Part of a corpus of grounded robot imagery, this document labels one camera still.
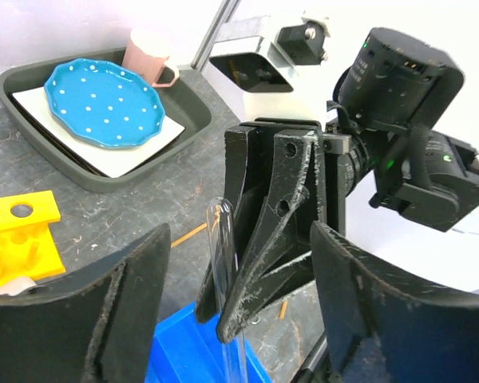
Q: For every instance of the yellow test tube rack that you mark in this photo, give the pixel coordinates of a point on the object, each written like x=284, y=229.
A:
x=27, y=247

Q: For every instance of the pink mug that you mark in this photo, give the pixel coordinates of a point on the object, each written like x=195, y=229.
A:
x=148, y=55

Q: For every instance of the white square board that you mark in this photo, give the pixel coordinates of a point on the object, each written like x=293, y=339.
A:
x=110, y=152

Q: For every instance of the white wash bottle red cap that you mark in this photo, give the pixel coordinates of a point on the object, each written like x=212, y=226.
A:
x=16, y=286

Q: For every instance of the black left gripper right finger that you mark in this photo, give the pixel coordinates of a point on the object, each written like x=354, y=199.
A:
x=384, y=324

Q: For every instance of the blue divided plastic bin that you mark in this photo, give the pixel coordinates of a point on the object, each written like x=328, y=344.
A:
x=185, y=351

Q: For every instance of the blue polka dot plate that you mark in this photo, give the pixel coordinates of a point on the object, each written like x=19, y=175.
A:
x=83, y=91

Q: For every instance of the dark grey tray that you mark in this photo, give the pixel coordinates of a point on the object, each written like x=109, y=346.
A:
x=181, y=102

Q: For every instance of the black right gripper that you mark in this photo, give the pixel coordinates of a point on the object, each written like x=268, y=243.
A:
x=280, y=177

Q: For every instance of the clear glass test tube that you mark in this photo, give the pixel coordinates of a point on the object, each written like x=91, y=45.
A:
x=224, y=264

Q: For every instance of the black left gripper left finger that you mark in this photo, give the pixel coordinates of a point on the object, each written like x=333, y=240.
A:
x=95, y=324

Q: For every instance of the tan rubber tube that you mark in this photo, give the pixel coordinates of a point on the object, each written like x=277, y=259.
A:
x=188, y=235

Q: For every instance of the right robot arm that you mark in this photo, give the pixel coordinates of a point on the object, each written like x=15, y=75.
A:
x=388, y=102

